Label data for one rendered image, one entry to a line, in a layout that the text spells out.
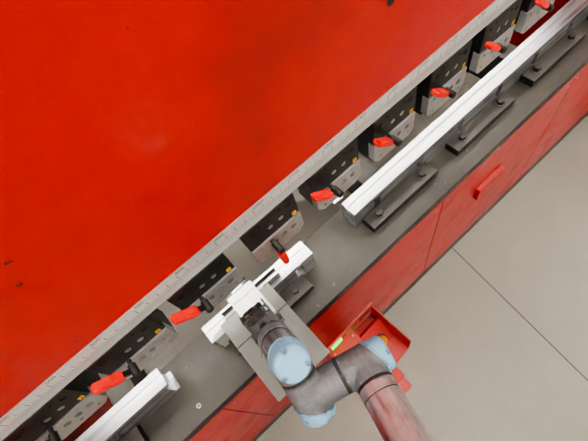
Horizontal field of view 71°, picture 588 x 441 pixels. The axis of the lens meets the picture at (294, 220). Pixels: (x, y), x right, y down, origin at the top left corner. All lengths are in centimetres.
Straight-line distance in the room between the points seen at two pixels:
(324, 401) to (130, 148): 57
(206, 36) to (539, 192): 222
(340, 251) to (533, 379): 121
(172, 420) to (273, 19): 110
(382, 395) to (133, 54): 67
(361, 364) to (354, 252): 55
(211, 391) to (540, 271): 169
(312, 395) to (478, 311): 149
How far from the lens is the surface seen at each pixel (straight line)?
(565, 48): 189
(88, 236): 67
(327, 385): 85
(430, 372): 213
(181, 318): 90
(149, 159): 62
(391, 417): 81
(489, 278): 229
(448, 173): 148
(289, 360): 78
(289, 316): 116
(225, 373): 131
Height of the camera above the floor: 210
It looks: 61 degrees down
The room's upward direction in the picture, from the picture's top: 22 degrees counter-clockwise
